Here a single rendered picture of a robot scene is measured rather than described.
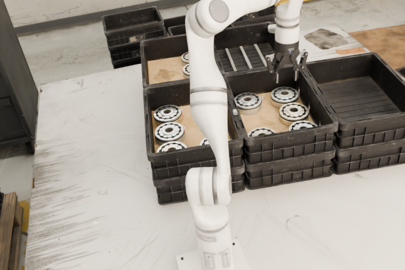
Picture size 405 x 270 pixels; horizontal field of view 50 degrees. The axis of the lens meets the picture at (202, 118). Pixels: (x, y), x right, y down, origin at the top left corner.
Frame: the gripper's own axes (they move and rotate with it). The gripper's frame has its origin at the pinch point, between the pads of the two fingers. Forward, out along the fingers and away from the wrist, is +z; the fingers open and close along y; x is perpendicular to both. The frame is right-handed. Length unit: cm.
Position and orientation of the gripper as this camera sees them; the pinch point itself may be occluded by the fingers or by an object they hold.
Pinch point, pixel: (285, 76)
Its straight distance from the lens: 148.7
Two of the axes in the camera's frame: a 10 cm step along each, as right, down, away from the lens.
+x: -1.2, -5.9, 8.0
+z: 0.9, 8.0, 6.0
